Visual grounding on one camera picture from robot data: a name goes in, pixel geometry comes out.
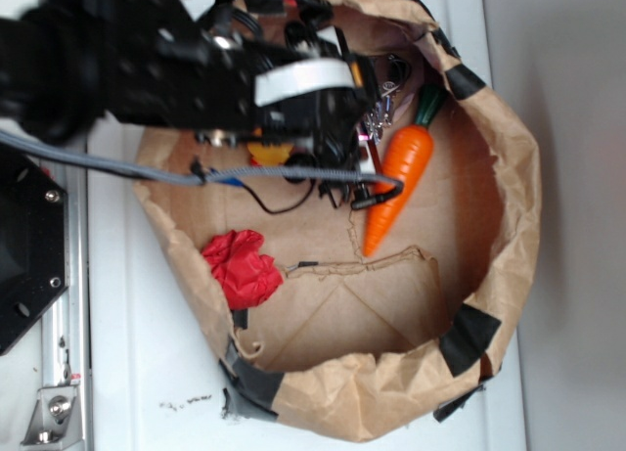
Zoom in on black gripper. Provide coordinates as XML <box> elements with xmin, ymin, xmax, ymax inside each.
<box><xmin>160</xmin><ymin>0</ymin><xmax>380</xmax><ymax>209</ymax></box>

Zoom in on grey braided cable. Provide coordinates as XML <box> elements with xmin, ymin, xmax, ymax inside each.
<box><xmin>0</xmin><ymin>130</ymin><xmax>405</xmax><ymax>210</ymax></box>

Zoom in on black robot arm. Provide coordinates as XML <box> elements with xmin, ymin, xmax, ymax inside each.
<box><xmin>1</xmin><ymin>0</ymin><xmax>402</xmax><ymax>209</ymax></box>

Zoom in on aluminium frame rail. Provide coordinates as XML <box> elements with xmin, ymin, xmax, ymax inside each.
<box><xmin>19</xmin><ymin>158</ymin><xmax>94</xmax><ymax>450</ymax></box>

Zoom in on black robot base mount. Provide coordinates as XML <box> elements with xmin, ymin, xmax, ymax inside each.
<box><xmin>1</xmin><ymin>146</ymin><xmax>67</xmax><ymax>355</ymax></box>

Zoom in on metal corner bracket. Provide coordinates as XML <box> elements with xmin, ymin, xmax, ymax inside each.
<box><xmin>20</xmin><ymin>385</ymin><xmax>83</xmax><ymax>450</ymax></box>

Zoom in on brown paper bag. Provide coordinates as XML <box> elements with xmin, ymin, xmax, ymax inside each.
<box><xmin>134</xmin><ymin>0</ymin><xmax>541</xmax><ymax>442</ymax></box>

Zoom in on red crumpled paper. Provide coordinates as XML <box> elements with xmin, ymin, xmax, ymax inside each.
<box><xmin>201</xmin><ymin>230</ymin><xmax>283</xmax><ymax>310</ymax></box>

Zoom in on yellow rubber duck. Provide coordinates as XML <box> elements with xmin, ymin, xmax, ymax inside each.
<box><xmin>246</xmin><ymin>142</ymin><xmax>293</xmax><ymax>166</ymax></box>

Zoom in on black cable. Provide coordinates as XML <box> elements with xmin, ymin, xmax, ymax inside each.
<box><xmin>242</xmin><ymin>176</ymin><xmax>317</xmax><ymax>215</ymax></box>

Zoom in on orange toy carrot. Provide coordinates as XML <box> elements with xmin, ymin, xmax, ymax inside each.
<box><xmin>362</xmin><ymin>84</ymin><xmax>447</xmax><ymax>256</ymax></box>

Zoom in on silver keys bunch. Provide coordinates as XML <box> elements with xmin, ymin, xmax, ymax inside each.
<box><xmin>359</xmin><ymin>54</ymin><xmax>412</xmax><ymax>144</ymax></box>

